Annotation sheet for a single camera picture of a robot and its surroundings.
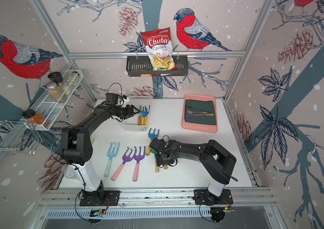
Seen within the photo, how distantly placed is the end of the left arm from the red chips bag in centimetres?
29

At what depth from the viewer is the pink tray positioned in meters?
1.04

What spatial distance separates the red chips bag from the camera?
2.73 feet

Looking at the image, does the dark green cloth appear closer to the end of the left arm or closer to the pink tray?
the pink tray

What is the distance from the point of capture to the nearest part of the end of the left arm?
0.77 meters
